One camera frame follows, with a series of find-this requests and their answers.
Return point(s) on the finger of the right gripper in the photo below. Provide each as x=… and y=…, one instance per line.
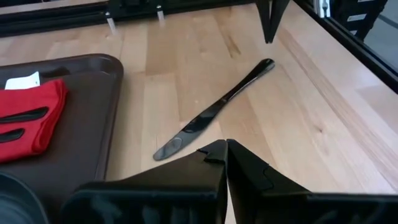
x=265, y=12
x=278, y=12

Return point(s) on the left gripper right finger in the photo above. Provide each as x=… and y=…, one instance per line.
x=264, y=199

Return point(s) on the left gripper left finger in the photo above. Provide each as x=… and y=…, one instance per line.
x=171, y=193

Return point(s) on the black plate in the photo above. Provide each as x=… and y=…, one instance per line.
x=15, y=205

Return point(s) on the red cloth napkin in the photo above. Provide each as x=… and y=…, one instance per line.
x=28, y=99

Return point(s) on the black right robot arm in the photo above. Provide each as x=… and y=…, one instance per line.
x=133, y=6

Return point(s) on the brown plastic tray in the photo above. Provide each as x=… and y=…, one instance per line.
x=81, y=130

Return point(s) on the black labelled equipment box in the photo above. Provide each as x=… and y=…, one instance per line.
x=351, y=9

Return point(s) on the black knife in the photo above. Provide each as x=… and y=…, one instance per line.
x=211, y=113

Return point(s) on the black metal table frame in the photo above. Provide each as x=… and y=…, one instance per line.
x=62, y=18

